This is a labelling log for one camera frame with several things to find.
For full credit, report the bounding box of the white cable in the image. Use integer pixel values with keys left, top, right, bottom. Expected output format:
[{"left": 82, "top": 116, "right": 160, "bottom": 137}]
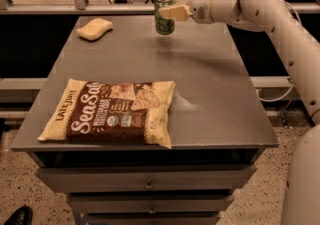
[{"left": 256, "top": 80, "right": 296, "bottom": 103}]

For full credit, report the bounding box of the grey drawer cabinet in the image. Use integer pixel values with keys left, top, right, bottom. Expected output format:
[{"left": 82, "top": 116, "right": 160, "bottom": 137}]
[{"left": 12, "top": 16, "right": 277, "bottom": 225}]

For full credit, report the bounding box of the black shoe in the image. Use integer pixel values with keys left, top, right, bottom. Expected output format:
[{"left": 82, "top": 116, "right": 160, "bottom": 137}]
[{"left": 3, "top": 206, "right": 33, "bottom": 225}]

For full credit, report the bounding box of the yellow sponge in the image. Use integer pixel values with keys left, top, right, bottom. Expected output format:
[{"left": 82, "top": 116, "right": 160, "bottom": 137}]
[{"left": 76, "top": 18, "right": 113, "bottom": 41}]

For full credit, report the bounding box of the metal drawer knob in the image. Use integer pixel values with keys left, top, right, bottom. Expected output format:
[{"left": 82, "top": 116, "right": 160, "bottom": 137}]
[
  {"left": 148, "top": 207, "right": 157, "bottom": 215},
  {"left": 144, "top": 180, "right": 155, "bottom": 191}
]

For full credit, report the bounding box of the green soda can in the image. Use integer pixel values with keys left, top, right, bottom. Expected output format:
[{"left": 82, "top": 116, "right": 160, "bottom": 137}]
[{"left": 154, "top": 0, "right": 175, "bottom": 35}]

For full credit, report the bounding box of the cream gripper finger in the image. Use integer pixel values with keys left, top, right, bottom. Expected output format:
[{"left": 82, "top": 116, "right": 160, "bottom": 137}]
[{"left": 159, "top": 4, "right": 192, "bottom": 21}]

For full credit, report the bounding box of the metal drawer knob upper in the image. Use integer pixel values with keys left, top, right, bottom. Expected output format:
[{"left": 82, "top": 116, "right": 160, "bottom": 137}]
[{"left": 144, "top": 180, "right": 155, "bottom": 191}]

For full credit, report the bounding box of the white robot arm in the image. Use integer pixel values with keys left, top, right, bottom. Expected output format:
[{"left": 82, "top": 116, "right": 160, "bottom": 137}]
[{"left": 159, "top": 0, "right": 320, "bottom": 225}]

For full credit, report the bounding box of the metal drawer knob lower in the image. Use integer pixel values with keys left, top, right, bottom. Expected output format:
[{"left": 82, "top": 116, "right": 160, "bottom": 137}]
[{"left": 148, "top": 207, "right": 157, "bottom": 215}]

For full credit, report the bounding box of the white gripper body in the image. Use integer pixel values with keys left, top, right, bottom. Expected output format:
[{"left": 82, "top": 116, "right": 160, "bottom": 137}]
[{"left": 190, "top": 0, "right": 213, "bottom": 24}]

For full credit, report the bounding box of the sea salt chips bag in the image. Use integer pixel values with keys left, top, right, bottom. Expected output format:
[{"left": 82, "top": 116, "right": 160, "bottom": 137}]
[{"left": 38, "top": 79, "right": 175, "bottom": 148}]

